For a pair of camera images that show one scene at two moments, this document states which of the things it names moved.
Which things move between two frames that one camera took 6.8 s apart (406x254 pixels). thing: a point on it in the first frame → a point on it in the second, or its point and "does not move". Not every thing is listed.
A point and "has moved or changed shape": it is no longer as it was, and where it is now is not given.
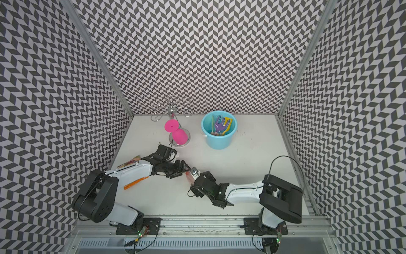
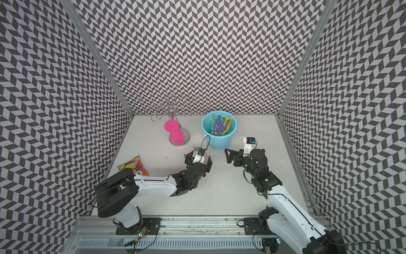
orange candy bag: (131, 162) does not move
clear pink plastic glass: (190, 177) has moved or changed shape
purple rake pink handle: (219, 124) does not move
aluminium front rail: (97, 235) does not move
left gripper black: (178, 170) → (189, 160)
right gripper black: (196, 192) → (233, 154)
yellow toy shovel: (227, 123) does not move
